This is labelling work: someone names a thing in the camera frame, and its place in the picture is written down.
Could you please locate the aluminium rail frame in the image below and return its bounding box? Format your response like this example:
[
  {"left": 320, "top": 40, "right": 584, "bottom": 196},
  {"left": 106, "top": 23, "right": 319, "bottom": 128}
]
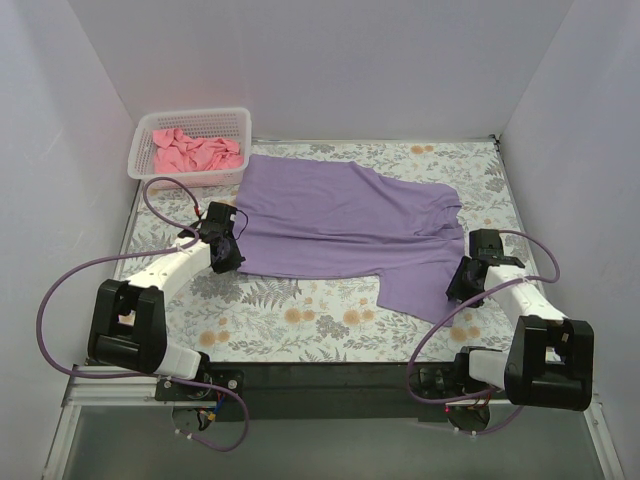
[{"left": 62, "top": 366, "right": 168, "bottom": 407}]

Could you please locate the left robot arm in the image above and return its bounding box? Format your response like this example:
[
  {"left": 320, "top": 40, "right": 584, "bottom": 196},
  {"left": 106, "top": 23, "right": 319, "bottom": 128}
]
[{"left": 88, "top": 202, "right": 245, "bottom": 400}]

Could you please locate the purple t shirt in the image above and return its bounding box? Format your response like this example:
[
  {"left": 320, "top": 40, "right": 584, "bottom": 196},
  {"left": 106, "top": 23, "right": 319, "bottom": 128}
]
[{"left": 235, "top": 155, "right": 465, "bottom": 323}]

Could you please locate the white plastic basket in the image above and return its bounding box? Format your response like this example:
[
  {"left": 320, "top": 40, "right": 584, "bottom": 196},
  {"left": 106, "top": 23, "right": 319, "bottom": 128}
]
[{"left": 127, "top": 107, "right": 252, "bottom": 187}]

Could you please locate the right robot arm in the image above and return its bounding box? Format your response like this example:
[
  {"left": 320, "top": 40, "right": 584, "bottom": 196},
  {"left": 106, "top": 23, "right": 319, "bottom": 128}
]
[{"left": 446, "top": 229, "right": 595, "bottom": 411}]

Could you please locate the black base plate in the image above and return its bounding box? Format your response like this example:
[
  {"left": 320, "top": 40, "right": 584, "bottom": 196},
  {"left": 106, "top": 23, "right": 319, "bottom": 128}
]
[{"left": 154, "top": 362, "right": 501, "bottom": 424}]

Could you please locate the pink t shirt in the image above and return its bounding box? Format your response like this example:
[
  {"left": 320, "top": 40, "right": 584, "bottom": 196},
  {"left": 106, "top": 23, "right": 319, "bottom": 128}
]
[{"left": 152, "top": 128, "right": 244, "bottom": 174}]

